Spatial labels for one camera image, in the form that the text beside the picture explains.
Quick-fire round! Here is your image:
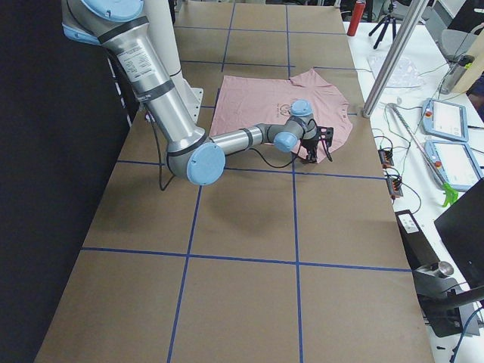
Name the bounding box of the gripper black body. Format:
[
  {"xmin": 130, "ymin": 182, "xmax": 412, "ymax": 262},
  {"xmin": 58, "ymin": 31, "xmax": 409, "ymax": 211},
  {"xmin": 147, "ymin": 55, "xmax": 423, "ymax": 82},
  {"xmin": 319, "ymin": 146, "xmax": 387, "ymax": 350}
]
[{"xmin": 301, "ymin": 136, "xmax": 321, "ymax": 156}]

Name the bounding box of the pink Snoopy t-shirt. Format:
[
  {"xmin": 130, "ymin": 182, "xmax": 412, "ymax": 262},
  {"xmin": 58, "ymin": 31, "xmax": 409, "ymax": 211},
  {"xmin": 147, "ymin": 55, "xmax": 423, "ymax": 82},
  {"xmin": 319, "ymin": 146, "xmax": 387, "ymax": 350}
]
[{"xmin": 209, "ymin": 69, "xmax": 352, "ymax": 151}]

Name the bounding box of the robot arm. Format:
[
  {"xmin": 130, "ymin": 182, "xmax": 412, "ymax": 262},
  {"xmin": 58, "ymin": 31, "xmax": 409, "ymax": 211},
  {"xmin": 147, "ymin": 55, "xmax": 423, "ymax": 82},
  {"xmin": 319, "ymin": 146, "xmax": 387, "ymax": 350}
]
[{"xmin": 61, "ymin": 0, "xmax": 321, "ymax": 185}]

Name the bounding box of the upper orange connector box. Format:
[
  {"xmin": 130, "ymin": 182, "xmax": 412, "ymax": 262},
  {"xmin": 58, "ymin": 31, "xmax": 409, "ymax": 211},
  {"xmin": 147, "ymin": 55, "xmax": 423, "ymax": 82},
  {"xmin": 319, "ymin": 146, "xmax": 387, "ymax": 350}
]
[{"xmin": 378, "ymin": 149, "xmax": 394, "ymax": 169}]

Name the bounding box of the orange connector box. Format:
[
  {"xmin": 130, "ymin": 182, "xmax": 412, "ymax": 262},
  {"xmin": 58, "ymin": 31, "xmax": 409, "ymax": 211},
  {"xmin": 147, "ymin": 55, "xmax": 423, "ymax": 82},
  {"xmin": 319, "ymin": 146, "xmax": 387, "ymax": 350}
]
[
  {"xmin": 378, "ymin": 149, "xmax": 394, "ymax": 169},
  {"xmin": 386, "ymin": 175, "xmax": 403, "ymax": 200}
]

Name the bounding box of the lower orange connector box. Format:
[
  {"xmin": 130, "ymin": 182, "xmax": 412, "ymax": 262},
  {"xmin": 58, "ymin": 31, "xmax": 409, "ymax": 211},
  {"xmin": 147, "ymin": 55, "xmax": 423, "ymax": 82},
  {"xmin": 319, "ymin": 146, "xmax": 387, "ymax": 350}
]
[{"xmin": 386, "ymin": 175, "xmax": 403, "ymax": 200}]

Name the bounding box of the clear plastic bag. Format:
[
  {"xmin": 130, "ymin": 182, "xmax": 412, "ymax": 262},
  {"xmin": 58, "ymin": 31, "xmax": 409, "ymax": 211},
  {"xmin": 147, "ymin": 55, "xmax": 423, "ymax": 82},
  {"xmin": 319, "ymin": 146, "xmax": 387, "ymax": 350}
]
[{"xmin": 367, "ymin": 54, "xmax": 424, "ymax": 88}]

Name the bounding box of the upper teach pendant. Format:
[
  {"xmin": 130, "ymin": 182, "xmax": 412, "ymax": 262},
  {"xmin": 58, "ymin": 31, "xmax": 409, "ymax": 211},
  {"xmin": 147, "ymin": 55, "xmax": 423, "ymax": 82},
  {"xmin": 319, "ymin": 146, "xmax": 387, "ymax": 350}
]
[{"xmin": 422, "ymin": 98, "xmax": 469, "ymax": 142}]

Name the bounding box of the teach pendant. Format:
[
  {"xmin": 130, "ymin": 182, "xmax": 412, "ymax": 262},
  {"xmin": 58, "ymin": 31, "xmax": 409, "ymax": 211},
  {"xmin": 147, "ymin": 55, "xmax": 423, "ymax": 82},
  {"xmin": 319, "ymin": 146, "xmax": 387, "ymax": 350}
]
[
  {"xmin": 422, "ymin": 98, "xmax": 469, "ymax": 142},
  {"xmin": 424, "ymin": 140, "xmax": 483, "ymax": 192}
]

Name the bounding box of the lower teach pendant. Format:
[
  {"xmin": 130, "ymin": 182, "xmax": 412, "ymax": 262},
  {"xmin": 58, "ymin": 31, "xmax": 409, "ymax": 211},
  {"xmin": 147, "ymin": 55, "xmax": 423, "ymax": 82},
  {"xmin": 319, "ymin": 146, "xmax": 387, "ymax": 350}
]
[{"xmin": 424, "ymin": 140, "xmax": 483, "ymax": 192}]

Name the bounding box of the black box with label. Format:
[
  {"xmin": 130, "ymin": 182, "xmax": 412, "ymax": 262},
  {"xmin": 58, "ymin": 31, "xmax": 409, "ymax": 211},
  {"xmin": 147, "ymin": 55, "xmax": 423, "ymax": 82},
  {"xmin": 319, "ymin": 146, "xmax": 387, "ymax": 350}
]
[{"xmin": 395, "ymin": 209, "xmax": 439, "ymax": 270}]

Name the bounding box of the green-tipped grabber stick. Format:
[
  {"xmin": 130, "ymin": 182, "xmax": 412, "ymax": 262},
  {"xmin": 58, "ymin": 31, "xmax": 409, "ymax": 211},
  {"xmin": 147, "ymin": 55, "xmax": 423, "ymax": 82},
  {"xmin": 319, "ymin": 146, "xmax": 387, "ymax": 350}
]
[{"xmin": 388, "ymin": 103, "xmax": 458, "ymax": 207}]

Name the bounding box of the red bottle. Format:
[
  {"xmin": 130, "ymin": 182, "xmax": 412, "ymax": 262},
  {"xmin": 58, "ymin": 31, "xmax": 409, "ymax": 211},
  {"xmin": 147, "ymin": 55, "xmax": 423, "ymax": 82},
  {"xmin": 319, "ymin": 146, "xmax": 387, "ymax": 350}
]
[{"xmin": 346, "ymin": 0, "xmax": 366, "ymax": 36}]

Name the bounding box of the black tripod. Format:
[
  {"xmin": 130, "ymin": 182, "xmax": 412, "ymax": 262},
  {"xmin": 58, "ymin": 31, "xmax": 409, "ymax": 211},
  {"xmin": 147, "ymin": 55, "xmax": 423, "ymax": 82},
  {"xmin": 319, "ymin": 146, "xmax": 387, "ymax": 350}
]
[{"xmin": 368, "ymin": 1, "xmax": 397, "ymax": 49}]

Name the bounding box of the black monitor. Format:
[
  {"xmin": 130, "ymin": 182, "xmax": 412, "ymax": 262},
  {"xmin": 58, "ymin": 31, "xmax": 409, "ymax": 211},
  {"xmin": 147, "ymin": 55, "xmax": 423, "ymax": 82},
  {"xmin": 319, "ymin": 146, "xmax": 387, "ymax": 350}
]
[{"xmin": 434, "ymin": 180, "xmax": 484, "ymax": 287}]

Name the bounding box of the metal cylinder on stand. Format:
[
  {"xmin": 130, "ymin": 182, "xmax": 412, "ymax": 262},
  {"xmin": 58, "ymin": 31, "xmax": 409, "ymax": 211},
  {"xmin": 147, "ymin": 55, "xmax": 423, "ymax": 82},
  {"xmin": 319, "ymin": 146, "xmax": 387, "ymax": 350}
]
[{"xmin": 416, "ymin": 261, "xmax": 455, "ymax": 279}]

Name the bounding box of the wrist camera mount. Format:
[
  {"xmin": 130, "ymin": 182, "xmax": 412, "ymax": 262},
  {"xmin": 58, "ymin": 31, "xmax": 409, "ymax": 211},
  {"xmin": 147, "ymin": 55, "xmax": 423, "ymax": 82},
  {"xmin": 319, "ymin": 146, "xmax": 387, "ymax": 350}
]
[{"xmin": 317, "ymin": 126, "xmax": 334, "ymax": 147}]

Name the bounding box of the aluminium frame post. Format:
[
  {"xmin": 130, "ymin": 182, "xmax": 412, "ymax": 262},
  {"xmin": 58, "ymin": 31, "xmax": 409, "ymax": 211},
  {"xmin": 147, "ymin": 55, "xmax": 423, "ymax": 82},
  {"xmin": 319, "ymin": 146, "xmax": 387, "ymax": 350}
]
[{"xmin": 362, "ymin": 0, "xmax": 428, "ymax": 118}]

